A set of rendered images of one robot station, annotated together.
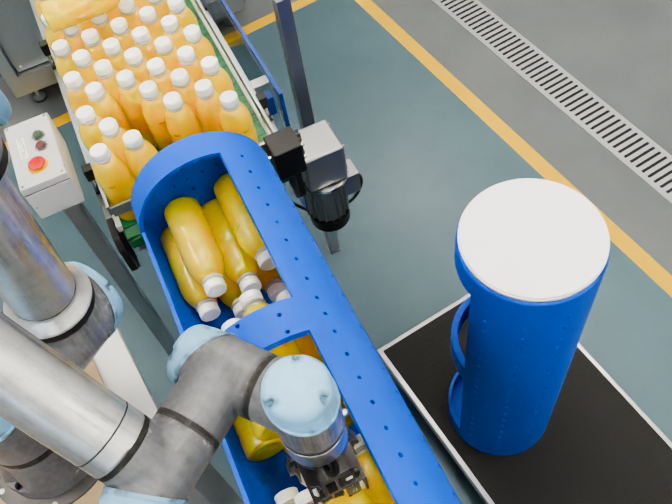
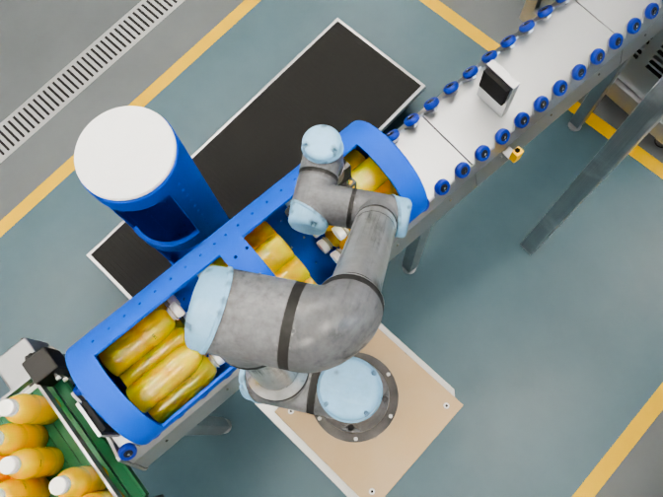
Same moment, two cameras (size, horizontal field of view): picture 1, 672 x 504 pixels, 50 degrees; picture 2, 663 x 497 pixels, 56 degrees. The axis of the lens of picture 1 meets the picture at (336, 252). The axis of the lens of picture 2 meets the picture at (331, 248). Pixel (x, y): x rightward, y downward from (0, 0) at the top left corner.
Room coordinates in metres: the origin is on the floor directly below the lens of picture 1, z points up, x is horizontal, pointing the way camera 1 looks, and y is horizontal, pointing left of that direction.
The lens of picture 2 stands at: (0.45, 0.55, 2.55)
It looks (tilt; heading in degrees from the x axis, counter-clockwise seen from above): 73 degrees down; 254
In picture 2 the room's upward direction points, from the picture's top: 9 degrees counter-clockwise
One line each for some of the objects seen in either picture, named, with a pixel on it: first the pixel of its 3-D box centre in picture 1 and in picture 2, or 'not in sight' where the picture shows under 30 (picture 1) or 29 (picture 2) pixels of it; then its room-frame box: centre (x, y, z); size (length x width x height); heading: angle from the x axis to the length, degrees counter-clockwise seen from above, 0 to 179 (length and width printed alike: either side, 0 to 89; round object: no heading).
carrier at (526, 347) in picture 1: (511, 341); (173, 208); (0.71, -0.37, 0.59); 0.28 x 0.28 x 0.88
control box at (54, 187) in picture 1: (44, 164); not in sight; (1.14, 0.59, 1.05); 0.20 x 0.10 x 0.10; 15
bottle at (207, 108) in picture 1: (215, 120); (16, 438); (1.22, 0.21, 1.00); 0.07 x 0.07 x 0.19
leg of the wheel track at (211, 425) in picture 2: not in sight; (205, 425); (0.93, 0.30, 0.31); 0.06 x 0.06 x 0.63; 15
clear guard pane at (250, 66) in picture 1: (245, 73); not in sight; (1.70, 0.16, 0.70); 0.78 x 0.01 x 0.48; 15
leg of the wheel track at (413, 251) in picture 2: not in sight; (414, 246); (-0.02, 0.05, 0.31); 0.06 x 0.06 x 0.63; 15
